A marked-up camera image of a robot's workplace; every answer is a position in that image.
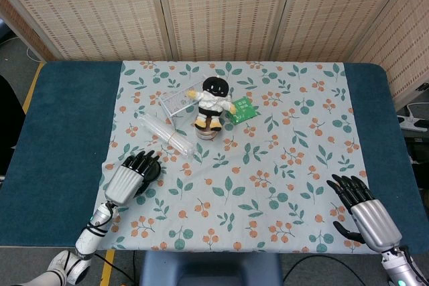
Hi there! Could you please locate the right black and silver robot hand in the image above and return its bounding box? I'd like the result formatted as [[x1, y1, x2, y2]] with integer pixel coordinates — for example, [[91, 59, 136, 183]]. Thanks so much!
[[326, 174, 402, 253]]

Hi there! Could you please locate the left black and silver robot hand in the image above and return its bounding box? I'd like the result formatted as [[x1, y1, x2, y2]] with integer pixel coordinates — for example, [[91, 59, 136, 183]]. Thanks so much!
[[104, 149, 162, 206]]

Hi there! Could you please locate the black round object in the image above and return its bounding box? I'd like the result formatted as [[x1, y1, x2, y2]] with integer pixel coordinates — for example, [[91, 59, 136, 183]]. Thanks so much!
[[135, 160, 162, 197]]

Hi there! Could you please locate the clear plastic tube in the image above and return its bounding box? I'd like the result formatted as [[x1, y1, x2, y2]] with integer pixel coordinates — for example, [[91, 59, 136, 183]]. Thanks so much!
[[139, 113, 196, 159]]

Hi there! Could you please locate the black equipment box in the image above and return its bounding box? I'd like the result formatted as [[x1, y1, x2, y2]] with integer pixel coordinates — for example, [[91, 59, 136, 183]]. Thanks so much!
[[404, 128, 429, 166]]

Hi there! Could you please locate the round tin under doll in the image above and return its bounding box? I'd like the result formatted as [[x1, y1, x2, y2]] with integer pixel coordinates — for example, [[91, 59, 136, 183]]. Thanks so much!
[[195, 124, 219, 141]]

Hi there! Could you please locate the clear plastic box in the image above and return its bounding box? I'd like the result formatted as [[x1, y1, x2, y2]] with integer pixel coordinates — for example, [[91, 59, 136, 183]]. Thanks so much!
[[158, 80, 205, 127]]

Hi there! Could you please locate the floral printed tablecloth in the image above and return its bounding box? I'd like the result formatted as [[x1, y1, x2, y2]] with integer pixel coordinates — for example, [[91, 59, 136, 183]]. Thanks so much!
[[86, 60, 373, 254]]

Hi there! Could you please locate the plush doll with black head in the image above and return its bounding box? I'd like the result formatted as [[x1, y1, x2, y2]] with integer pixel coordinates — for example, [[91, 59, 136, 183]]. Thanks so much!
[[186, 76, 237, 131]]

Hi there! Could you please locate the green sachet packet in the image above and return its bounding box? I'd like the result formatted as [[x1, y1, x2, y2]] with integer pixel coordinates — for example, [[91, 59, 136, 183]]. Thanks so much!
[[229, 96, 258, 125]]

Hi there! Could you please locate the woven bamboo screen panel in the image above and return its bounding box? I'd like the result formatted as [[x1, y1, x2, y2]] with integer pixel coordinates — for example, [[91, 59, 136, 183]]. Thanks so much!
[[154, 0, 298, 62], [0, 0, 174, 62], [271, 0, 416, 63], [0, 0, 58, 62], [351, 0, 429, 111]]

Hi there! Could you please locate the thin black floor cable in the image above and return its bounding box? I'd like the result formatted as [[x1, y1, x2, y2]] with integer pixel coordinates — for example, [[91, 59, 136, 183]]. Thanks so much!
[[93, 253, 135, 285]]

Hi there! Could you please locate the white floor cable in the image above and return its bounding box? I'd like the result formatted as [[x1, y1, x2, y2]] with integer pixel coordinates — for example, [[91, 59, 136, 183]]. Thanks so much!
[[25, 42, 46, 63]]

